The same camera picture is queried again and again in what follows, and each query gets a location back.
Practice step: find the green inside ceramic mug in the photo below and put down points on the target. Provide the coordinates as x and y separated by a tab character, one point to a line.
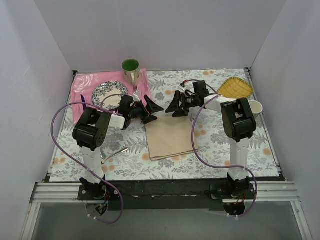
131	69

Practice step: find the grey white mug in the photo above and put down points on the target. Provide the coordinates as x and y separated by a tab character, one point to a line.
256	108

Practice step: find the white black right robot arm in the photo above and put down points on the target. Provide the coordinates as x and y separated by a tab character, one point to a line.
238	122

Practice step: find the floral ceramic plate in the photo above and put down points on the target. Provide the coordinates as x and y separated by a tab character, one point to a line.
108	95

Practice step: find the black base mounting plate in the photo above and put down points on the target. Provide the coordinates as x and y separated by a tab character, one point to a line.
163	194

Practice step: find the yellow woven bamboo tray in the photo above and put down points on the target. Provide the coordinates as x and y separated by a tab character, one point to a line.
235	88

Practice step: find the iridescent spoon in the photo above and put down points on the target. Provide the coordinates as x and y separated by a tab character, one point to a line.
102	154

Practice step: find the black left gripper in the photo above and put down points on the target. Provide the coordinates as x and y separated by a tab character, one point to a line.
145	110

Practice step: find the purple knife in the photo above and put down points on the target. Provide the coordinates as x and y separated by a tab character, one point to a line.
83	98

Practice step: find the aluminium frame rail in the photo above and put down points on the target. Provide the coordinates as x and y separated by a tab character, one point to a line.
166	210

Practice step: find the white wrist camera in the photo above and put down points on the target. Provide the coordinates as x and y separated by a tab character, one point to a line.
182	87
137	95

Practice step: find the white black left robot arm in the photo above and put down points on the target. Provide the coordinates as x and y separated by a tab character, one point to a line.
91	130

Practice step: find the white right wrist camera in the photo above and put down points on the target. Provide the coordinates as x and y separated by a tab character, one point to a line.
182	87

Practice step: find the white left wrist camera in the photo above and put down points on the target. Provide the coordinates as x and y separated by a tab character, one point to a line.
137	95

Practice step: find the beige cloth napkin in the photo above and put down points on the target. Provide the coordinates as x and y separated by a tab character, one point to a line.
169	137

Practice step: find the silver fork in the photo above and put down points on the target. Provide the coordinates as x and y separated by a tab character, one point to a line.
113	155

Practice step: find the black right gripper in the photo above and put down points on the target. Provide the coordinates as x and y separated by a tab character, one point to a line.
180	103

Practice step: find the pink cloth placemat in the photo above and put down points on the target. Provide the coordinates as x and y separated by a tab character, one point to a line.
94	87

